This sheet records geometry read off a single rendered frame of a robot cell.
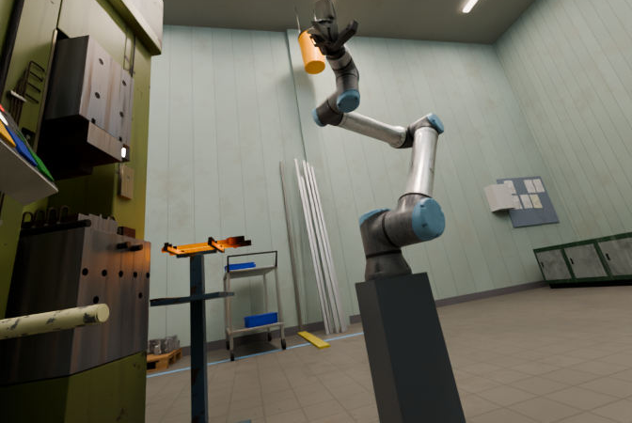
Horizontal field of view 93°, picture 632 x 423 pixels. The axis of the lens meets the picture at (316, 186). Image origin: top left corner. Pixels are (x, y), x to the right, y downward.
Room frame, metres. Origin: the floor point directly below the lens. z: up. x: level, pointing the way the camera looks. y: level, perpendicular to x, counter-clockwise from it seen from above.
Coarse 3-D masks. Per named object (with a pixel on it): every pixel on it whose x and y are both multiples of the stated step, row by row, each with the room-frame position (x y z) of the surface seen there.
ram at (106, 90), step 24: (72, 48) 0.95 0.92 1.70; (96, 48) 1.00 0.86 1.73; (72, 72) 0.95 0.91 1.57; (96, 72) 1.01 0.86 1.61; (120, 72) 1.15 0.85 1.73; (48, 96) 0.96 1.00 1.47; (72, 96) 0.95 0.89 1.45; (96, 96) 1.03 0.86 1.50; (120, 96) 1.16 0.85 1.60; (48, 120) 0.96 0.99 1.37; (72, 120) 0.99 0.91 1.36; (96, 120) 1.04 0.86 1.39; (120, 120) 1.18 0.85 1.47
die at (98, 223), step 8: (64, 216) 1.00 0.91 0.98; (72, 216) 1.00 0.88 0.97; (80, 216) 1.01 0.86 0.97; (88, 216) 1.05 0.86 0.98; (96, 216) 1.08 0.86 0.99; (24, 224) 1.01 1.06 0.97; (32, 224) 1.01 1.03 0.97; (40, 224) 1.01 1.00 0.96; (48, 224) 1.01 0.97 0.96; (96, 224) 1.09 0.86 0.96; (104, 224) 1.13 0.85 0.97; (112, 224) 1.17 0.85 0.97; (112, 232) 1.18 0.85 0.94
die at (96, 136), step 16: (48, 128) 1.01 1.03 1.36; (64, 128) 1.00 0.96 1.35; (80, 128) 1.00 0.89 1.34; (96, 128) 1.04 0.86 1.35; (48, 144) 1.01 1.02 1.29; (64, 144) 1.00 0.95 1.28; (80, 144) 1.01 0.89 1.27; (96, 144) 1.05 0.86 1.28; (112, 144) 1.14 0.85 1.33; (48, 160) 1.09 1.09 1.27; (96, 160) 1.15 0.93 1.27; (112, 160) 1.17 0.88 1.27
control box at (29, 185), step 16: (0, 112) 0.61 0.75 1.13; (16, 128) 0.68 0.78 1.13; (0, 144) 0.50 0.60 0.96; (0, 160) 0.54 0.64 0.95; (16, 160) 0.56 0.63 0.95; (0, 176) 0.58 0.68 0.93; (16, 176) 0.61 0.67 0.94; (32, 176) 0.64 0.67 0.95; (16, 192) 0.66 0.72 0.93; (32, 192) 0.69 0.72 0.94; (48, 192) 0.73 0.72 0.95
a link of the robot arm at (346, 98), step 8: (336, 80) 0.99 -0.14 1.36; (344, 80) 0.96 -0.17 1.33; (352, 80) 0.96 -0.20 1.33; (336, 88) 0.99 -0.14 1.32; (344, 88) 0.95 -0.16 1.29; (352, 88) 0.95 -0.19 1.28; (328, 96) 1.02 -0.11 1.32; (336, 96) 0.99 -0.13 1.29; (344, 96) 0.95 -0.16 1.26; (352, 96) 0.95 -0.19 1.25; (336, 104) 1.01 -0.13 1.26; (344, 104) 0.99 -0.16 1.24; (352, 104) 0.99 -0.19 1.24; (344, 112) 1.03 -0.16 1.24
